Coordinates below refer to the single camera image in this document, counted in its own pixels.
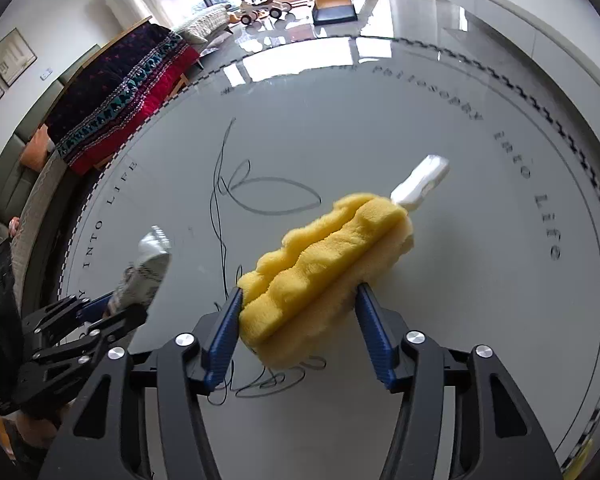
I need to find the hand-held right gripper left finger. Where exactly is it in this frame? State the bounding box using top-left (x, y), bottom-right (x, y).
top-left (39, 287), bottom-right (244, 480)

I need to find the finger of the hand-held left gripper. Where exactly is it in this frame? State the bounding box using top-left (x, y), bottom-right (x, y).
top-left (22, 294), bottom-right (113, 349)
top-left (19, 305), bottom-right (148, 403)

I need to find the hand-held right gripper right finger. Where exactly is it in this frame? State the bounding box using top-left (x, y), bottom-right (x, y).
top-left (356, 284), bottom-right (565, 480)

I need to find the yellow sponge brush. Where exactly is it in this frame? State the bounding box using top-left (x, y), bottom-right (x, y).
top-left (235, 154), bottom-right (451, 368)

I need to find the grey quilted mat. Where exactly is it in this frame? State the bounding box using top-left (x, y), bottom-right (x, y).
top-left (10, 152), bottom-right (98, 311)

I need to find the green sofa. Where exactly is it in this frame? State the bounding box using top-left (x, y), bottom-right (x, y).
top-left (0, 42), bottom-right (103, 241)

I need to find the orange cushion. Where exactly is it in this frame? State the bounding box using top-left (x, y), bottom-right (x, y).
top-left (20, 125), bottom-right (51, 168)

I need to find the dark patterned blanket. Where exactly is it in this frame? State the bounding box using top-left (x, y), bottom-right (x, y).
top-left (46, 22), bottom-right (201, 175)

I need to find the grey patterned cushion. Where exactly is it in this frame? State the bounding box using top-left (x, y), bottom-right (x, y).
top-left (172, 4), bottom-right (233, 43)

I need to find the white rolled mattress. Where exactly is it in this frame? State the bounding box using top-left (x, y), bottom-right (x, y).
top-left (106, 0), bottom-right (153, 28)

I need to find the white ride-on toy car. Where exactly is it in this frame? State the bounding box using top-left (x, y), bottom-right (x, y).
top-left (230, 0), bottom-right (293, 25)

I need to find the white low cabinet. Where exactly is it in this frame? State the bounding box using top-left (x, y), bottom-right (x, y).
top-left (440, 0), bottom-right (600, 126)

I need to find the small framed wall picture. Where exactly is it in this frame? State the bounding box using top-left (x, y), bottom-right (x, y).
top-left (0, 27), bottom-right (38, 86)

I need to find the wooden bench frame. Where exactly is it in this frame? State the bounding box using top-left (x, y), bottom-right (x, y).
top-left (94, 16), bottom-right (204, 172)

